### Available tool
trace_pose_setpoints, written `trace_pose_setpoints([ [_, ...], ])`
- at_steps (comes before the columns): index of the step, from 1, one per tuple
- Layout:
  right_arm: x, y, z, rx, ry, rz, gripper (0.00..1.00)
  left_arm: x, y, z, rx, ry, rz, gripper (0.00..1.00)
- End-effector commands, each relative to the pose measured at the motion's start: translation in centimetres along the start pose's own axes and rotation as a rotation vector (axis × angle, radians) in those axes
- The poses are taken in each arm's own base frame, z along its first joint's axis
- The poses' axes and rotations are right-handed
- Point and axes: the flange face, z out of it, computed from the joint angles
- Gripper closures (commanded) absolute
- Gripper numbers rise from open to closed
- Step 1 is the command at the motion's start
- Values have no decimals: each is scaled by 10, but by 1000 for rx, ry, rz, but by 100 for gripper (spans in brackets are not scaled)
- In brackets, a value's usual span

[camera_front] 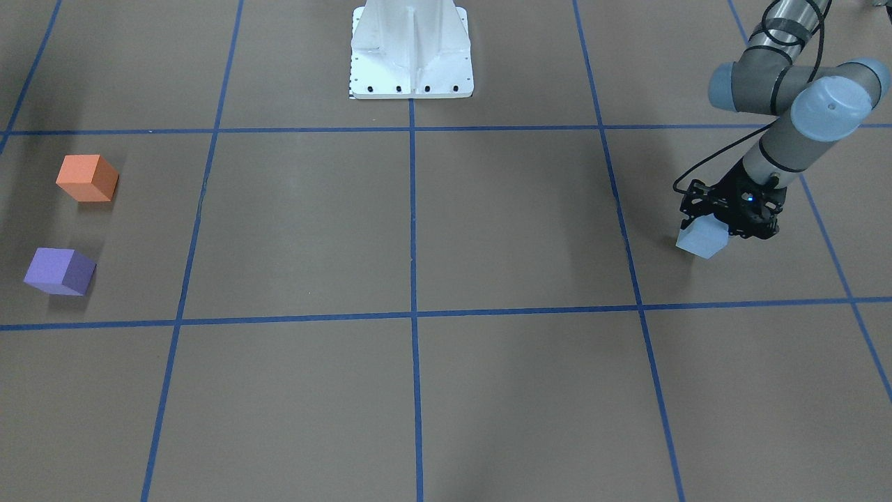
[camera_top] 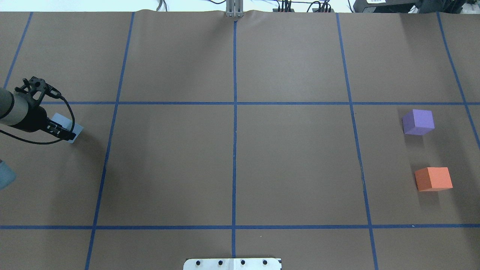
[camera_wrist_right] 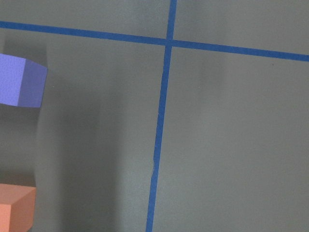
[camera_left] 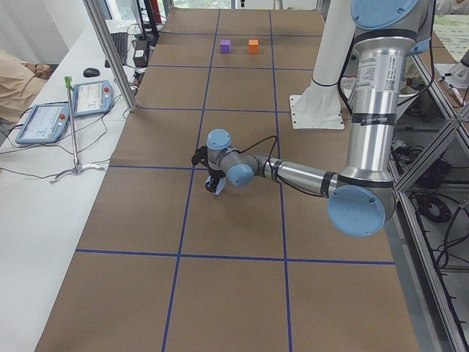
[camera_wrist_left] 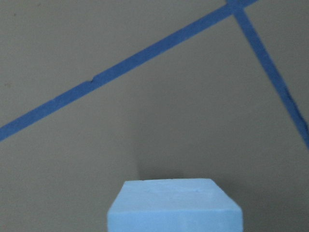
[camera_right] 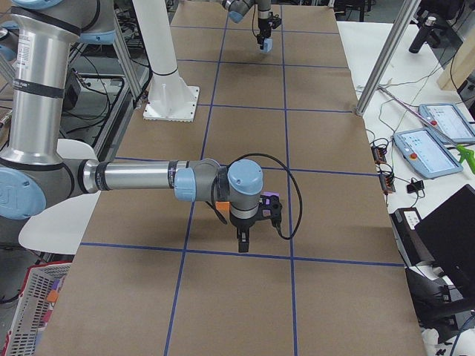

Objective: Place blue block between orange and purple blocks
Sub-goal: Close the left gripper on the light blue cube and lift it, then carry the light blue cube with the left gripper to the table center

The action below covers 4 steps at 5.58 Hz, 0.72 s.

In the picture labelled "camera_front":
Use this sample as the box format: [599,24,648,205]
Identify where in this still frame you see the light blue foam block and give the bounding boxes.
[676,214,730,259]

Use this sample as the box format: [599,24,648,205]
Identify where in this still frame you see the orange foam block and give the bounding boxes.
[55,155,120,203]

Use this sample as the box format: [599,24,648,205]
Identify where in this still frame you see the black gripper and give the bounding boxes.
[679,167,787,241]

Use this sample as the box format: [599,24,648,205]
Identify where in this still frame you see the purple foam block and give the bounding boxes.
[23,248,96,296]

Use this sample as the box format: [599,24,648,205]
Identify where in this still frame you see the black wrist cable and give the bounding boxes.
[672,0,833,197]

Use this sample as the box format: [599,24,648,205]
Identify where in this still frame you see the white camera mast base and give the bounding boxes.
[348,1,475,100]

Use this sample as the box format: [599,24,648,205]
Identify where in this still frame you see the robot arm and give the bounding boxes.
[679,1,890,241]

